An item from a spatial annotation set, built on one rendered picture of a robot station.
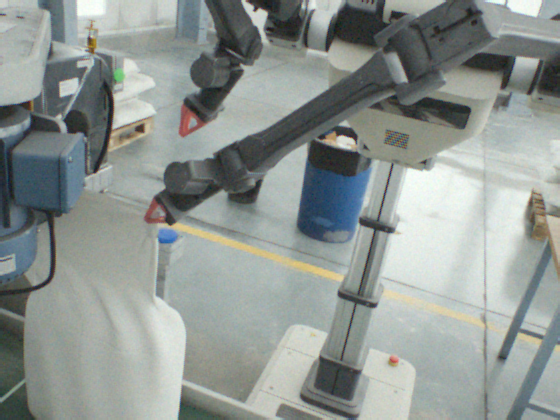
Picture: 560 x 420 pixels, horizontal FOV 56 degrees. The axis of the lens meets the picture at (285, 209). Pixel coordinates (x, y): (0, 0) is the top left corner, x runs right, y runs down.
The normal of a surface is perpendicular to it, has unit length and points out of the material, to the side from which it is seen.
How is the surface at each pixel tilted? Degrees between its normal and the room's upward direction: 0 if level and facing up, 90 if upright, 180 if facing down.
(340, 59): 40
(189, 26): 90
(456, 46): 72
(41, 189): 90
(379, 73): 78
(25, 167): 90
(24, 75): 90
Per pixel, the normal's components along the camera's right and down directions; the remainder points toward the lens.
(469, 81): -0.09, -0.45
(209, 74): -0.41, 0.23
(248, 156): -0.61, 0.04
